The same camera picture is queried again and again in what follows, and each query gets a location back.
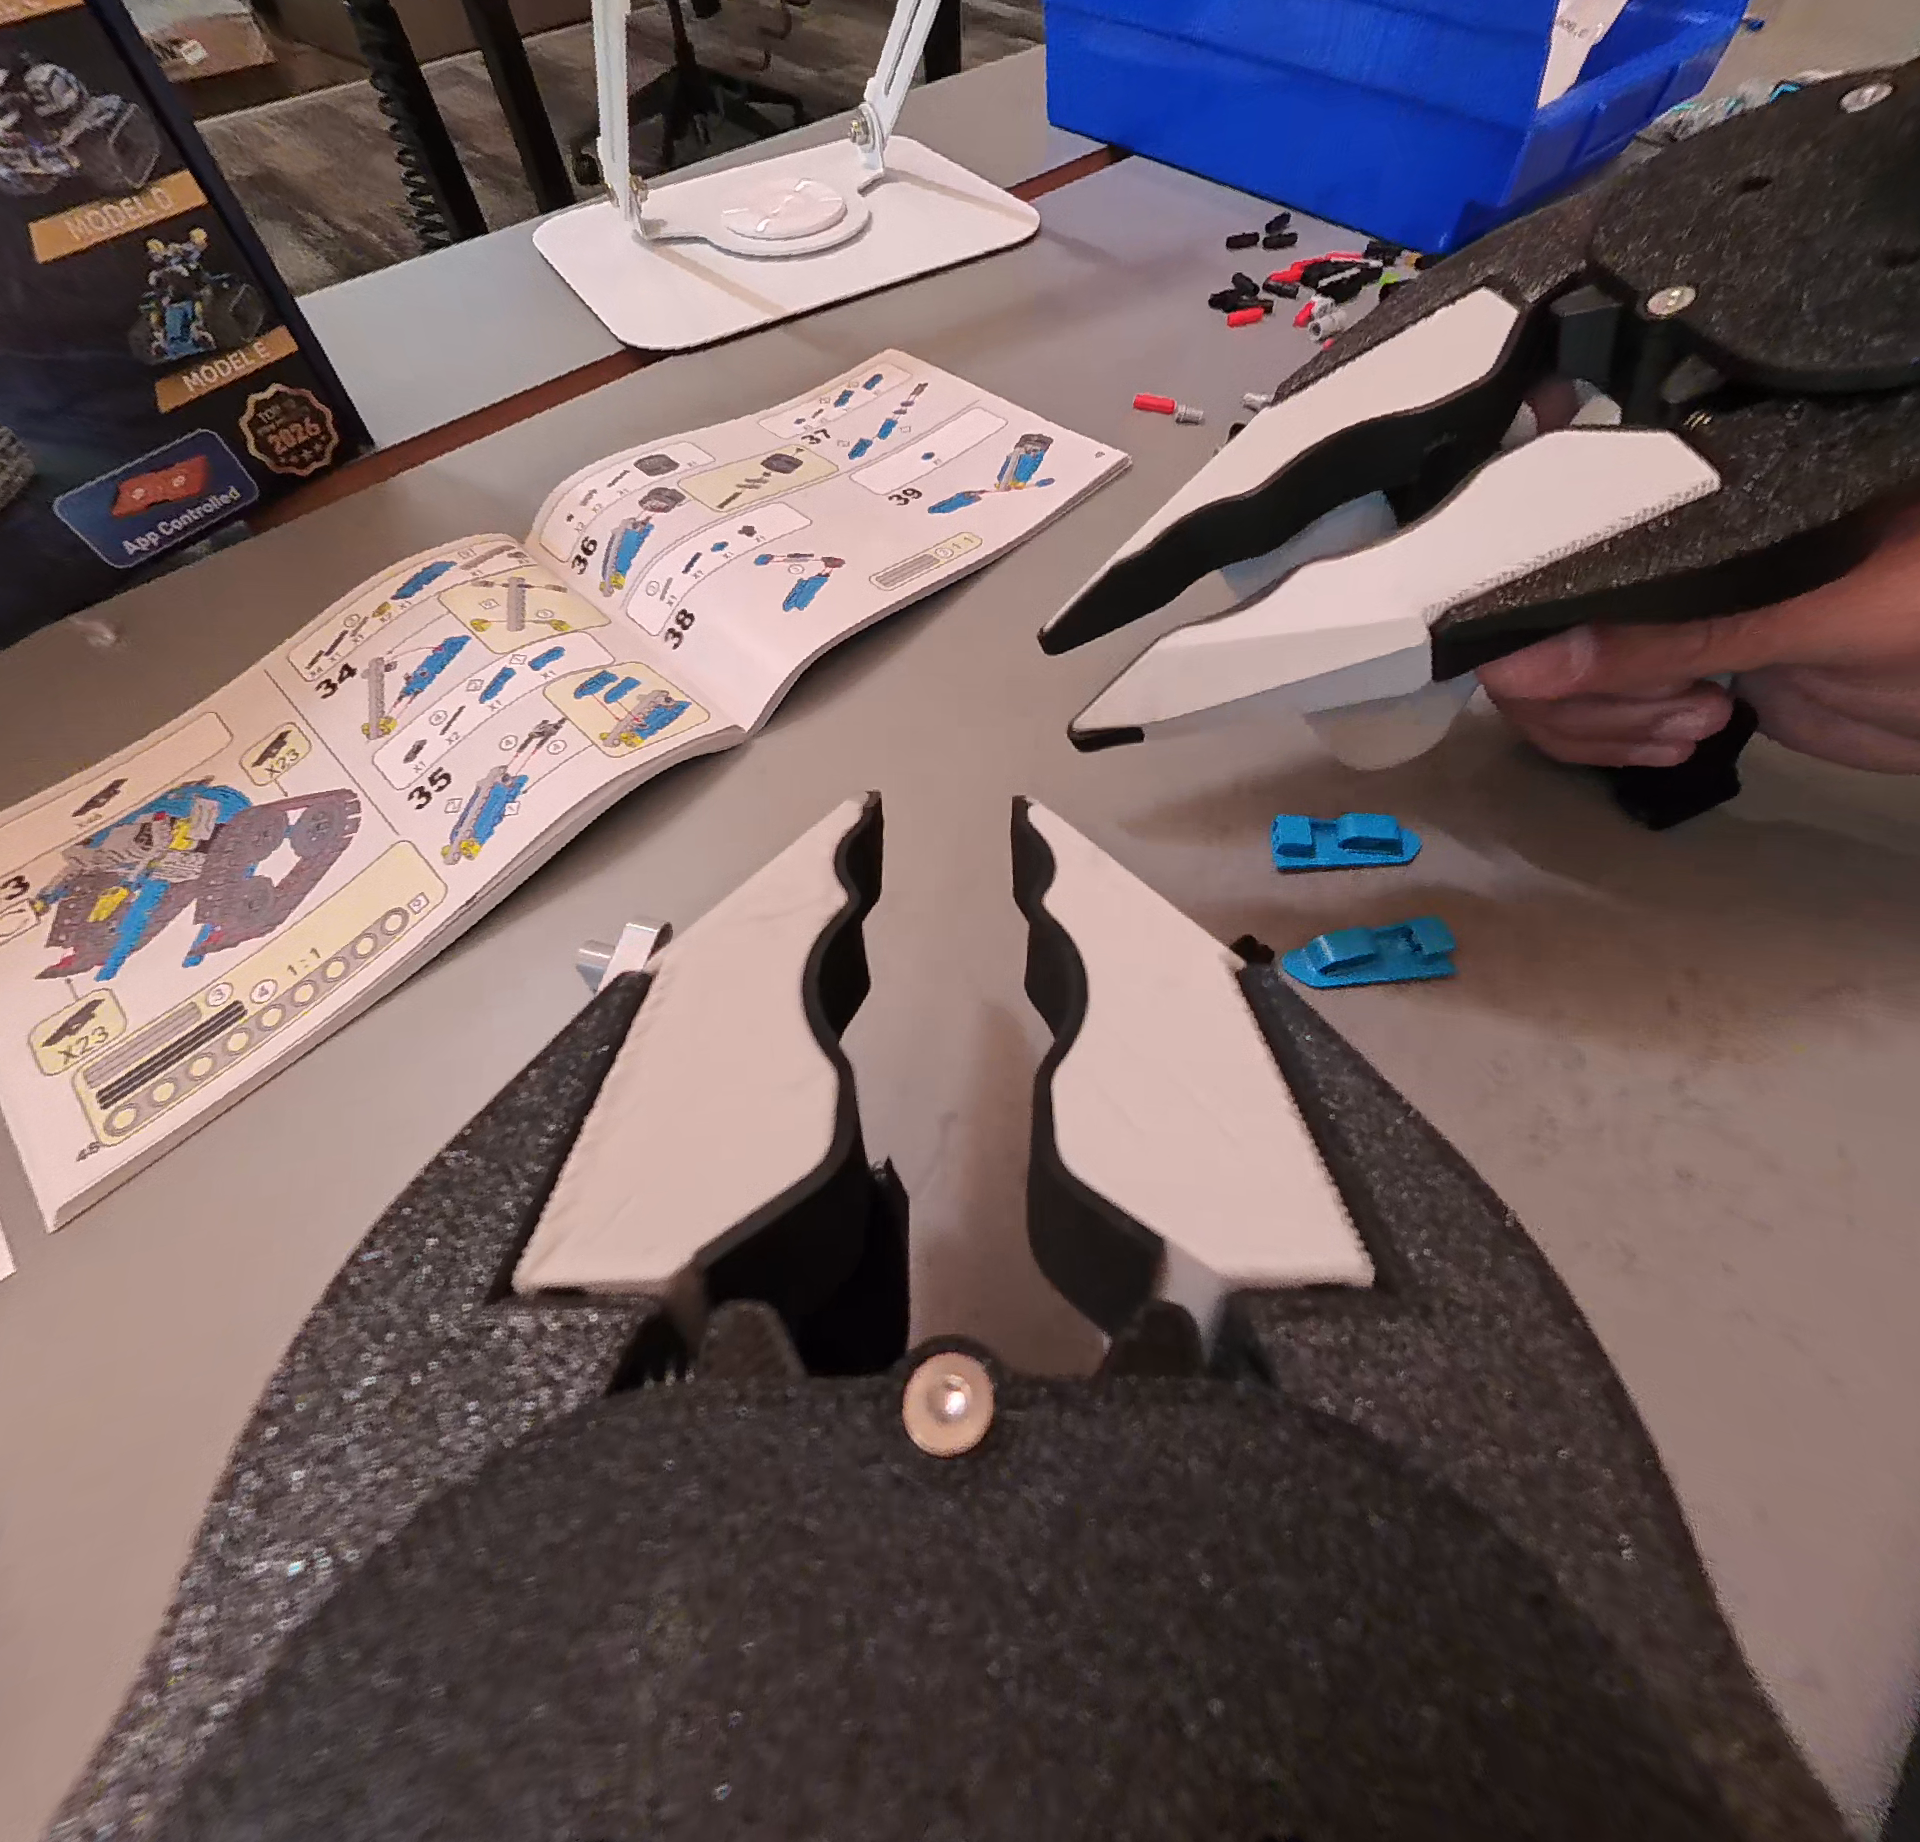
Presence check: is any blue storage bin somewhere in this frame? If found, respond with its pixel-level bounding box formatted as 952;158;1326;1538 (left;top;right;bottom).
1038;0;1782;258

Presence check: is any blue flat brick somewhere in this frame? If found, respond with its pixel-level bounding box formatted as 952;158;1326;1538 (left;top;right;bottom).
1272;814;1420;876
1280;914;1460;991

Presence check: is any pile of small building pieces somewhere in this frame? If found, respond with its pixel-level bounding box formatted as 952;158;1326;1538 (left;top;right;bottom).
1204;213;1449;338

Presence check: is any grey desk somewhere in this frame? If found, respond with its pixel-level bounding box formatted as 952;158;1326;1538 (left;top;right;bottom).
0;50;1920;1842

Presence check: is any instruction booklet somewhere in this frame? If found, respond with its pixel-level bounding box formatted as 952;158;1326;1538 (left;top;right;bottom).
0;349;1134;1237

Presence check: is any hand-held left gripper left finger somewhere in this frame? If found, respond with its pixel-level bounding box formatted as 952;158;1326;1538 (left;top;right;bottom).
513;788;913;1380

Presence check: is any person's right hand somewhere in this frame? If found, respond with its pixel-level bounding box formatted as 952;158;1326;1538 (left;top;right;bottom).
1477;514;1920;780

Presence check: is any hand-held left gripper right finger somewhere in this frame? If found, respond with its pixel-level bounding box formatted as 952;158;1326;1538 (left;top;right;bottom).
1008;794;1382;1375

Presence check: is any robot kit box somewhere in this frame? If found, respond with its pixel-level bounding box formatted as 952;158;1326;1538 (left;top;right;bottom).
0;0;374;648

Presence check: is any white desk lamp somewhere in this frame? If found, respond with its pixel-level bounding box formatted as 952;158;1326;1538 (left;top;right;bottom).
511;0;1044;355

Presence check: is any black coiled cable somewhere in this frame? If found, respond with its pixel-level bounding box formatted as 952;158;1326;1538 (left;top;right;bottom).
332;0;452;250

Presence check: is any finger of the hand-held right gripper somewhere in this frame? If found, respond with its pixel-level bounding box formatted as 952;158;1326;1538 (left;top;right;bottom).
1068;427;1724;751
1038;288;1550;660

